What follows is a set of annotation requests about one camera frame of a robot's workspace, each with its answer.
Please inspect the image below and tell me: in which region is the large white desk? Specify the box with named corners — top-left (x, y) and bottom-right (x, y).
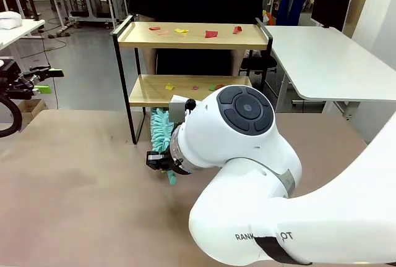
top-left (264, 25), bottom-right (396, 116)

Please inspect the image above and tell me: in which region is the black braided cable hose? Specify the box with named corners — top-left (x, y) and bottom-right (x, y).
top-left (0, 95), bottom-right (23, 138)

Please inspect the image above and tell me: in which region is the black computer monitor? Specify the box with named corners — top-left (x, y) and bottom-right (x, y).
top-left (311, 0), bottom-right (353, 32)

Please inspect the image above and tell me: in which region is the black office chair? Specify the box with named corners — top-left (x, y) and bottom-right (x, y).
top-left (240, 51), bottom-right (278, 93)

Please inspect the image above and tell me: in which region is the small white desk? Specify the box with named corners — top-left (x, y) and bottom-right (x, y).
top-left (0, 19), bottom-right (46, 73)

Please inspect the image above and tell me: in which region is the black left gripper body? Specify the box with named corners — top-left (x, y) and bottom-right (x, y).
top-left (0, 59), bottom-right (35, 100)

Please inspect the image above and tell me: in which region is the open cardboard box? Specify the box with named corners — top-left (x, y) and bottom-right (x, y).
top-left (18, 98), bottom-right (49, 125)

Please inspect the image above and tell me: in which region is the two-tier wooden metal shelf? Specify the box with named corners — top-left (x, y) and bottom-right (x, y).
top-left (110, 14), bottom-right (273, 145)

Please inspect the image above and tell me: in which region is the teal microfiber duster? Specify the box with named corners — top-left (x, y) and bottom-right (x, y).
top-left (150, 108), bottom-right (179, 186)

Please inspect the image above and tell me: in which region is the black strap on arm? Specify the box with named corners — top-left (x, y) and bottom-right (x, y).
top-left (253, 235), bottom-right (312, 266)

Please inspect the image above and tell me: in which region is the white cloth bundle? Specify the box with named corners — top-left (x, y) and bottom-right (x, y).
top-left (0, 11), bottom-right (24, 30)

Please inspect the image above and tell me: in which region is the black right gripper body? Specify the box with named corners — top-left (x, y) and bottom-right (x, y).
top-left (145, 150), bottom-right (176, 174)

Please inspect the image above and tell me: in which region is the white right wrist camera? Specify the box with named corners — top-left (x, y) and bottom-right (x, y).
top-left (168, 94), bottom-right (196, 124)

